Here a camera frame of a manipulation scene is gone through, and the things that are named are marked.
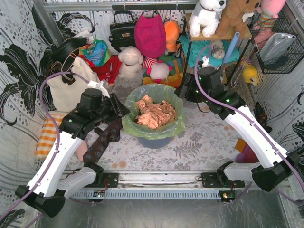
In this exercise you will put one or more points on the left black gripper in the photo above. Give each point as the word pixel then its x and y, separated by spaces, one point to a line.
pixel 119 106

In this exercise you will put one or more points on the silver foil pouch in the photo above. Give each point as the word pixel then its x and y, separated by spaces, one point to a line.
pixel 276 46

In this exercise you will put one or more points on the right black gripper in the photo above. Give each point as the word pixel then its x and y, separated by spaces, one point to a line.
pixel 184 89

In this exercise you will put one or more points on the brown teddy bear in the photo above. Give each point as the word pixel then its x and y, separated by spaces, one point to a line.
pixel 235 15

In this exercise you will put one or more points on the black hat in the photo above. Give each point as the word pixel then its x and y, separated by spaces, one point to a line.
pixel 70 45

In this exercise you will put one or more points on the red garment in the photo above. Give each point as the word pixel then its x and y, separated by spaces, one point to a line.
pixel 107 71

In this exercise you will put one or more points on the white plush dog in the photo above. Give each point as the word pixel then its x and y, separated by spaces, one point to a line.
pixel 205 17

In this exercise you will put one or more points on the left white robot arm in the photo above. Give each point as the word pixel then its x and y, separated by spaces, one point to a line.
pixel 73 130

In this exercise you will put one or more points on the blue trash bin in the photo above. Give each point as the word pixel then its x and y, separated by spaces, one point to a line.
pixel 154 144

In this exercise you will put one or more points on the yellow plush toy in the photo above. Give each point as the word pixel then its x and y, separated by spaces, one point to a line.
pixel 249 72

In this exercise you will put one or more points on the cream canvas tote bag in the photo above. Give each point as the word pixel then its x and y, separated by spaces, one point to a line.
pixel 66 97

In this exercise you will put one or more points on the dark patterned necktie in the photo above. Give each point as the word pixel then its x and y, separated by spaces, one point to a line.
pixel 110 135

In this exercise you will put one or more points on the teal cloth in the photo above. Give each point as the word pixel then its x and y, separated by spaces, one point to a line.
pixel 197 46

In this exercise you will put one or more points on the crumpled orange paper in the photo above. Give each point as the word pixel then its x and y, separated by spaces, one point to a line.
pixel 154 115

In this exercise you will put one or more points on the pink pig plush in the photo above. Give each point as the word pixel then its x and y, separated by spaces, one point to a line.
pixel 157 70

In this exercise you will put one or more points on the magenta felt bag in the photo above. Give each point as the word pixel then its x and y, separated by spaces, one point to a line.
pixel 150 36

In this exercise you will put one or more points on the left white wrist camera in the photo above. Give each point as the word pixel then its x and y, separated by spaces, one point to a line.
pixel 102 86

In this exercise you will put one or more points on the black wire basket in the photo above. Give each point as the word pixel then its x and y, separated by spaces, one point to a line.
pixel 261 32

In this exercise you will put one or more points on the orange plush toy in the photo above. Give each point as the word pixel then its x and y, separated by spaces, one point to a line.
pixel 172 35

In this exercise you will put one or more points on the pink plush toy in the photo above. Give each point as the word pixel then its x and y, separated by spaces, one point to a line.
pixel 269 9

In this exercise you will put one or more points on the white fluffy plush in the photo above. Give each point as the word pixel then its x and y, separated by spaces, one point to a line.
pixel 131 59

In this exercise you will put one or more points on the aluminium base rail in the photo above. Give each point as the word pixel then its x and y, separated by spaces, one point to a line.
pixel 146 180

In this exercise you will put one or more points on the orange checkered towel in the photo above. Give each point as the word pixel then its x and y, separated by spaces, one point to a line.
pixel 49 134

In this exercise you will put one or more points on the wooden shelf board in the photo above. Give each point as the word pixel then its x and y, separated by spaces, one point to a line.
pixel 227 36

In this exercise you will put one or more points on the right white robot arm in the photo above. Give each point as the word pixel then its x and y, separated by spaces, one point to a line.
pixel 274 164

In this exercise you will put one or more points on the green plastic trash bag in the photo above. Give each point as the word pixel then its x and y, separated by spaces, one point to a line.
pixel 158 93

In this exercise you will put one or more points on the colourful silk scarf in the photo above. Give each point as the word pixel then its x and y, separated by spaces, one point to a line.
pixel 95 54

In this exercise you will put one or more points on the black leather handbag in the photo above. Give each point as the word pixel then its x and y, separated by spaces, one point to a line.
pixel 122 34

